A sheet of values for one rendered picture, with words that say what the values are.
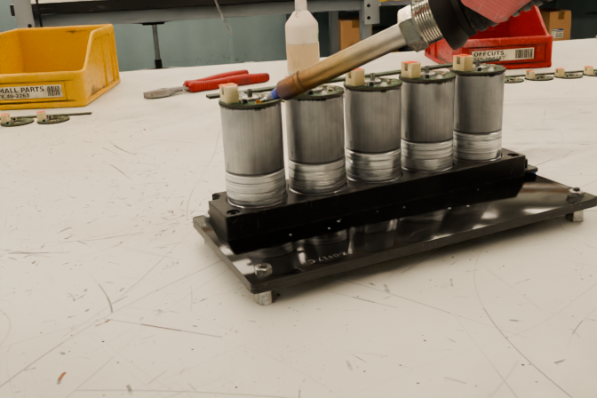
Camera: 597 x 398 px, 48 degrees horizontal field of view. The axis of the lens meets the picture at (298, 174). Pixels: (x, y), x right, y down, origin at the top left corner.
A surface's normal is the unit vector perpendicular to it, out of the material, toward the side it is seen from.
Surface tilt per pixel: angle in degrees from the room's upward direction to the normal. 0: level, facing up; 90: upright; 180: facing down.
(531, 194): 0
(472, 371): 0
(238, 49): 90
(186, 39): 90
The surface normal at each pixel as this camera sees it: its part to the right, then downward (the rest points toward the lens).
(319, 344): -0.04, -0.95
